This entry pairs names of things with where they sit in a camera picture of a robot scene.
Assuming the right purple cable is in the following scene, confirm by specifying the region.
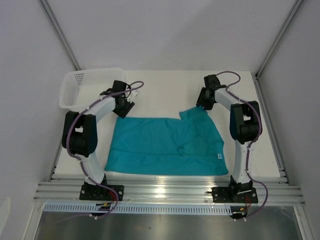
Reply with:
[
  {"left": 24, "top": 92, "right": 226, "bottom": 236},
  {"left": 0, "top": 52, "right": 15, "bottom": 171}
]
[{"left": 214, "top": 70, "right": 270, "bottom": 222}]

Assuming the left aluminium frame post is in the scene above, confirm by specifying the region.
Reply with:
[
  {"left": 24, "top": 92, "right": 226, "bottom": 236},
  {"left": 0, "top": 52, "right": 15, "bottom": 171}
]
[{"left": 37, "top": 0, "right": 81, "bottom": 71}]

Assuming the purple cable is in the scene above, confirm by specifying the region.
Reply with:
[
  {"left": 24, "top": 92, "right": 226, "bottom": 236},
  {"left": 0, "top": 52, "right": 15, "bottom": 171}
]
[
  {"left": 66, "top": 80, "right": 145, "bottom": 221},
  {"left": 214, "top": 70, "right": 270, "bottom": 222}
]

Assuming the right aluminium frame post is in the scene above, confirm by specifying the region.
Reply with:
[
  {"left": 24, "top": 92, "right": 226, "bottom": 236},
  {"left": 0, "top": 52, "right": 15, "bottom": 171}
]
[{"left": 255, "top": 0, "right": 307, "bottom": 80}]

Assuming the left aluminium side rail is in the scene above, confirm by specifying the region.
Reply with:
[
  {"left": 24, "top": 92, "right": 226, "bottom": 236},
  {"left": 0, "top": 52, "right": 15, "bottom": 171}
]
[{"left": 48, "top": 149, "right": 61, "bottom": 182}]

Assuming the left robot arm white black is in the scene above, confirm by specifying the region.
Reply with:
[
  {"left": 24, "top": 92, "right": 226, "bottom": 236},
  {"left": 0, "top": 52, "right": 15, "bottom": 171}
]
[{"left": 61, "top": 80, "right": 144, "bottom": 200}]

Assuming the white perforated plastic basket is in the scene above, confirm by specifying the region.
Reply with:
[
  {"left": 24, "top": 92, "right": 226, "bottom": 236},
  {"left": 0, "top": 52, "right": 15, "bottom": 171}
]
[{"left": 58, "top": 67, "right": 126, "bottom": 112}]

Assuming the white slotted cable duct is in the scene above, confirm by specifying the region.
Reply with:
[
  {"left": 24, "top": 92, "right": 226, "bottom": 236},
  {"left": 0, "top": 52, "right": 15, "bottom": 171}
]
[{"left": 43, "top": 202, "right": 233, "bottom": 216}]

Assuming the aluminium frame post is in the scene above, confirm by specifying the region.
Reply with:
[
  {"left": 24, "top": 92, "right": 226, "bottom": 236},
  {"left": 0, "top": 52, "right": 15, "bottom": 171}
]
[
  {"left": 255, "top": 0, "right": 307, "bottom": 80},
  {"left": 37, "top": 0, "right": 81, "bottom": 71}
]

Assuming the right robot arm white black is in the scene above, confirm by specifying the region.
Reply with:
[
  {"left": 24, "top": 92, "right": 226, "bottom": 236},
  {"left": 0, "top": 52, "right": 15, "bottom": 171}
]
[{"left": 196, "top": 74, "right": 263, "bottom": 202}]

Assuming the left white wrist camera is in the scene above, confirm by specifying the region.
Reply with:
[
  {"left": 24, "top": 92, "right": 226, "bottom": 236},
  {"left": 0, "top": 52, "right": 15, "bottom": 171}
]
[{"left": 126, "top": 90, "right": 139, "bottom": 103}]

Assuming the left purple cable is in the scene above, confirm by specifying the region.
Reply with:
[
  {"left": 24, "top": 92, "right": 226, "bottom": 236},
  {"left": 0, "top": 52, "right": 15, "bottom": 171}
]
[{"left": 66, "top": 80, "right": 145, "bottom": 221}]

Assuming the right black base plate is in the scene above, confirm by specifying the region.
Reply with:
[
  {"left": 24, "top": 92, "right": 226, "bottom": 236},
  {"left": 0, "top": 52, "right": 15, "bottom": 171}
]
[{"left": 206, "top": 186, "right": 258, "bottom": 204}]

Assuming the aluminium side rail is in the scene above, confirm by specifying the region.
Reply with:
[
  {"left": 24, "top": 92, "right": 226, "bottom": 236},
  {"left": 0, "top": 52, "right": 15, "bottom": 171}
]
[
  {"left": 48, "top": 149, "right": 61, "bottom": 182},
  {"left": 251, "top": 73, "right": 292, "bottom": 186}
]

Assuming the right aluminium side rail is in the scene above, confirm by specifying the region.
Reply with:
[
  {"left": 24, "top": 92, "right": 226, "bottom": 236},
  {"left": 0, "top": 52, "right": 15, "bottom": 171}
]
[{"left": 251, "top": 73, "right": 292, "bottom": 186}]

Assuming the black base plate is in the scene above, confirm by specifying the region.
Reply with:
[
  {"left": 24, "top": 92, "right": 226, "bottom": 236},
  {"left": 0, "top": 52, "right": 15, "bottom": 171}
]
[
  {"left": 206, "top": 186, "right": 258, "bottom": 204},
  {"left": 79, "top": 182, "right": 124, "bottom": 202}
]

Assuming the teal t shirt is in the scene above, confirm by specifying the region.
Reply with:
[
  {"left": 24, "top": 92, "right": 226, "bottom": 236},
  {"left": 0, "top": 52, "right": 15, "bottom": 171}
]
[{"left": 104, "top": 107, "right": 229, "bottom": 176}]

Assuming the aluminium mounting rail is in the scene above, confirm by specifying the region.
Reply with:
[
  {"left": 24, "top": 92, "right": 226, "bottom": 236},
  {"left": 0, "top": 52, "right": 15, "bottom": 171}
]
[{"left": 33, "top": 175, "right": 306, "bottom": 207}]

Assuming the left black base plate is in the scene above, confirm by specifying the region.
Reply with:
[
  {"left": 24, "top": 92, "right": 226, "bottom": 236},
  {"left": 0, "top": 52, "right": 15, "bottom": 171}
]
[{"left": 79, "top": 182, "right": 124, "bottom": 202}]

